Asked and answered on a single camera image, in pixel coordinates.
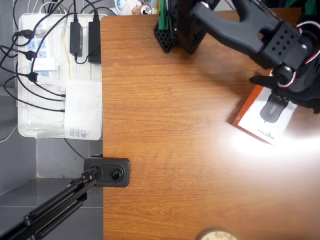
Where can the green table clamp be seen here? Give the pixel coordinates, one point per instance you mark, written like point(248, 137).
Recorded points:
point(163, 17)

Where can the white power strip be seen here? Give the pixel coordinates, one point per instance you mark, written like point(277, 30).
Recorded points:
point(41, 46)

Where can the round wooden coaster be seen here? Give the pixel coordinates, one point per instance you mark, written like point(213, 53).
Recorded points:
point(217, 235)

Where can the drink can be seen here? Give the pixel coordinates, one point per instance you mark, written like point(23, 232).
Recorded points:
point(146, 9)

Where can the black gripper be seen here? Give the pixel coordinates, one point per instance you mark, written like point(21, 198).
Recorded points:
point(267, 82)

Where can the white plug adapter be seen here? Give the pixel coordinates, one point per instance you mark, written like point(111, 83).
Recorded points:
point(43, 65)

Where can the white router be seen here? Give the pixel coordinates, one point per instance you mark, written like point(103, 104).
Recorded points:
point(82, 107)

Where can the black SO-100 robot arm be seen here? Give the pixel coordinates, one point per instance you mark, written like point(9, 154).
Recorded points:
point(225, 32)

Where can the white plastic bag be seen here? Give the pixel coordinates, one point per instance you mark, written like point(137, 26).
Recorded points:
point(123, 7)

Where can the wide black power adapter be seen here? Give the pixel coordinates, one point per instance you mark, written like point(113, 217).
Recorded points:
point(94, 40)

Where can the slim black power adapter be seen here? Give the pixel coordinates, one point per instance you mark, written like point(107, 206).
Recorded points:
point(76, 37)

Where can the orange white mouse box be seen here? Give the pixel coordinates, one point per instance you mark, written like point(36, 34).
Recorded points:
point(275, 125)

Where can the black power plug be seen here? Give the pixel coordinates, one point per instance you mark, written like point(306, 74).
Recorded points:
point(26, 33)
point(31, 55)
point(32, 77)

